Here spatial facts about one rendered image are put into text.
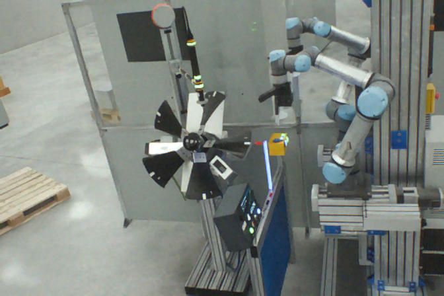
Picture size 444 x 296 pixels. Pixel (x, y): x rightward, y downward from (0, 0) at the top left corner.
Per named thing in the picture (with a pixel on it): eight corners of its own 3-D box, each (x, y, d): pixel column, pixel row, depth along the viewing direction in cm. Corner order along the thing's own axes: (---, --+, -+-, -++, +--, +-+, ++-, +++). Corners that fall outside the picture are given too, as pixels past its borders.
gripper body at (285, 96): (291, 108, 217) (289, 84, 211) (273, 108, 219) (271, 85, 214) (293, 102, 223) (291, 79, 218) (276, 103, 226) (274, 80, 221)
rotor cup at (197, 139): (186, 139, 286) (178, 134, 274) (207, 132, 283) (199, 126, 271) (191, 160, 282) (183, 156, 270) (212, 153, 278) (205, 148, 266)
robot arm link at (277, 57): (281, 53, 204) (265, 53, 209) (283, 76, 209) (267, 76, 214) (289, 49, 210) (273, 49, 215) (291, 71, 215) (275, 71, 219)
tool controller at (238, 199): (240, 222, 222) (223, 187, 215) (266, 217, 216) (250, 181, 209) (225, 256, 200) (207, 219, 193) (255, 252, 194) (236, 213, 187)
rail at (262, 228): (280, 172, 309) (279, 162, 306) (286, 172, 308) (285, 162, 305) (251, 258, 233) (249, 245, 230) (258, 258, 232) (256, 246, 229)
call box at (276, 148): (273, 147, 304) (272, 132, 300) (289, 146, 301) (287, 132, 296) (269, 157, 291) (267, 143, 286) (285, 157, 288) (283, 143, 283)
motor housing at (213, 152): (190, 168, 298) (182, 164, 286) (193, 135, 303) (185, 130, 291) (222, 168, 290) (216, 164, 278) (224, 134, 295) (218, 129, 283)
